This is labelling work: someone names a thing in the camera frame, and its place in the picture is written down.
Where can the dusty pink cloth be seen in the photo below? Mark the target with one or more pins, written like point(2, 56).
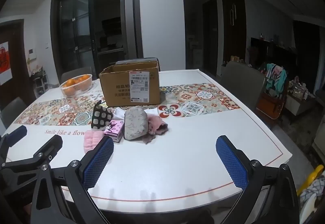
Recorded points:
point(157, 125)

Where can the silver refrigerator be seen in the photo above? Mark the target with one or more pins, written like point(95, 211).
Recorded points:
point(128, 18)

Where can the grey patterned pouch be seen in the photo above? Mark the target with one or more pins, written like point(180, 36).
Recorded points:
point(135, 125)

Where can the white cloth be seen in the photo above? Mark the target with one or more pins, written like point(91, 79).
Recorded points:
point(119, 113)

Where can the dark wooden door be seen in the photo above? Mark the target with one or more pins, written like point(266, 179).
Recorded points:
point(19, 74)

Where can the white intercom panel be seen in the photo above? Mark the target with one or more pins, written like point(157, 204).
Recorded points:
point(32, 53)

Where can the white patterned table mat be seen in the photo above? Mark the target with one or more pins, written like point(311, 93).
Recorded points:
point(165, 163)

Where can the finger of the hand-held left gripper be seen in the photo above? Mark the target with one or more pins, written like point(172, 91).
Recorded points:
point(49, 146)
point(15, 135)

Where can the white fruit basket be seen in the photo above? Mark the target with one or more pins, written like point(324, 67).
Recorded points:
point(76, 90)

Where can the dark hallway door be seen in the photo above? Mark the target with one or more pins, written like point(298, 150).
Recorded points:
point(210, 36)

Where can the light pink fluffy cloth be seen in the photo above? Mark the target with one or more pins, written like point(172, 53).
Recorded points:
point(91, 141)

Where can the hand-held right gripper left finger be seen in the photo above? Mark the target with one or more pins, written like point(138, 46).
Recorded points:
point(97, 163)

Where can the cluttered low table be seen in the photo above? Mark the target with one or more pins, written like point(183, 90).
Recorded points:
point(299, 104)

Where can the white shelf rack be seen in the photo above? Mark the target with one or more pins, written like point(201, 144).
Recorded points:
point(39, 81)

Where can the colourful clothes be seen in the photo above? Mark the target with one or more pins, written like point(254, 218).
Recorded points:
point(279, 79)

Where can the cardboard box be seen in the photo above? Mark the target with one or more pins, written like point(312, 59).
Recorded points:
point(116, 87)

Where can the glass sliding door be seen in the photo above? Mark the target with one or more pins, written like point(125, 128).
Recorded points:
point(76, 23)

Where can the grey dining chair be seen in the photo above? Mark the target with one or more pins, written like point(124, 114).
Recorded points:
point(12, 109)
point(241, 81)
point(137, 61)
point(76, 71)

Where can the red white door poster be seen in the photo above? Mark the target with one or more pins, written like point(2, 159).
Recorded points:
point(5, 61)

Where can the orange wooden chair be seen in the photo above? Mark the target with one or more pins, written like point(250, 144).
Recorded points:
point(269, 107)

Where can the pile of oranges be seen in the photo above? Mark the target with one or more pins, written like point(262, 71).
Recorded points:
point(71, 83)

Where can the dark sideboard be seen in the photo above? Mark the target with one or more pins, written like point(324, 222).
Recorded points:
point(274, 54)

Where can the yellow plastic toy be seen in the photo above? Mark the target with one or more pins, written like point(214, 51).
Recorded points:
point(316, 173)

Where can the white patterned fabric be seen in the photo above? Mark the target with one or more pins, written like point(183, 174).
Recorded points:
point(312, 188)

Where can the pink tissue packet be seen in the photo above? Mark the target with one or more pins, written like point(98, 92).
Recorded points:
point(114, 130)

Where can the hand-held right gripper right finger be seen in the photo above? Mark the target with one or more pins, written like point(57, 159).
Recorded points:
point(232, 163)

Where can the black white patterned oven mitt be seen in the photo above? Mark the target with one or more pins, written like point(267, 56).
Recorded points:
point(100, 116)

